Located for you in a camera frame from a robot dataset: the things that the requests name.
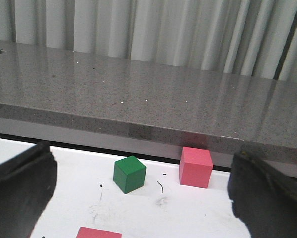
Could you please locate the pink cube block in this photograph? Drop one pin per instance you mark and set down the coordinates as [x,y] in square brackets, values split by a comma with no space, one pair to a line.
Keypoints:
[195,167]

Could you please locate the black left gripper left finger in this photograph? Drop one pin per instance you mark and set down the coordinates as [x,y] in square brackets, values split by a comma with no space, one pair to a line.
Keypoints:
[27,184]

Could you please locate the green block at left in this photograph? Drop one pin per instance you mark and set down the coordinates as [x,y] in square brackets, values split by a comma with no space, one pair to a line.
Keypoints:
[129,174]

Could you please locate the grey stone counter shelf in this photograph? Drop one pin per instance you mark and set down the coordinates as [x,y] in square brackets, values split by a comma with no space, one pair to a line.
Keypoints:
[144,108]

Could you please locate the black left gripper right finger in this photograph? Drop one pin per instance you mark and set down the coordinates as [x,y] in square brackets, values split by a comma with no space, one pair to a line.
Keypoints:
[263,198]

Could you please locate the pink block near camera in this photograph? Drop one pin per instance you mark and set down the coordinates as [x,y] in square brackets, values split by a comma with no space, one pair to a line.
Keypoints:
[85,232]

